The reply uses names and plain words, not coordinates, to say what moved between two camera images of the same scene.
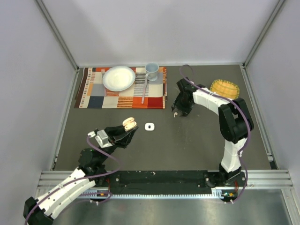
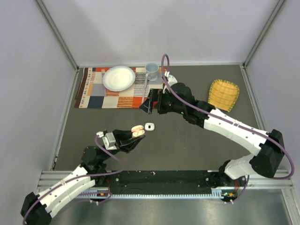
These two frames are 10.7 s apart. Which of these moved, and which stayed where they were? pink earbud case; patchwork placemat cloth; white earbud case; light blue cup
Moved: pink earbud case
Stayed: light blue cup; white earbud case; patchwork placemat cloth
